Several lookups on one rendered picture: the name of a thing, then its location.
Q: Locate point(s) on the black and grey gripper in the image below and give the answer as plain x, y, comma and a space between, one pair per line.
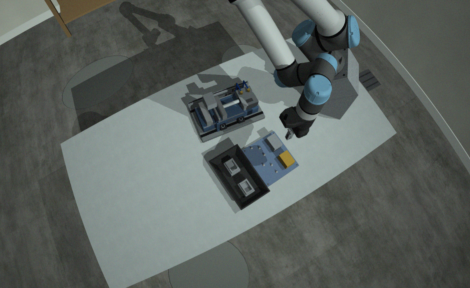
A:
297, 121

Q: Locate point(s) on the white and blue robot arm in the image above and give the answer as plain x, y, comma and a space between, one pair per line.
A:
319, 39

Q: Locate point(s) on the yellow rectangular block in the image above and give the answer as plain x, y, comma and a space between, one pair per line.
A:
286, 159

